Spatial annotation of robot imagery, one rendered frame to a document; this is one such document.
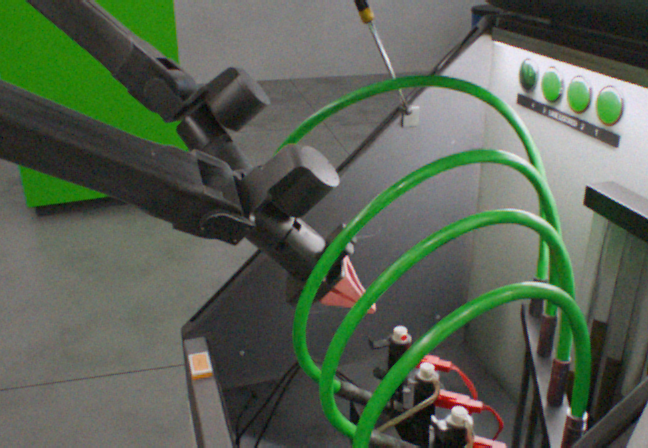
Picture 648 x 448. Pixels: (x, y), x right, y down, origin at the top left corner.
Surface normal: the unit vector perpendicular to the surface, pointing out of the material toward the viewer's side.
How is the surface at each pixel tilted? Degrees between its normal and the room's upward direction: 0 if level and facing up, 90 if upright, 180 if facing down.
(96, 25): 75
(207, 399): 0
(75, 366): 0
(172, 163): 43
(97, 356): 0
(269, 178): 52
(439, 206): 90
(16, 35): 90
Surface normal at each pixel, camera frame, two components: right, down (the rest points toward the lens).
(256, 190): -0.68, -0.30
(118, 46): -0.30, 0.07
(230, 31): 0.22, 0.41
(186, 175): 0.66, -0.61
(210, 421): 0.00, -0.90
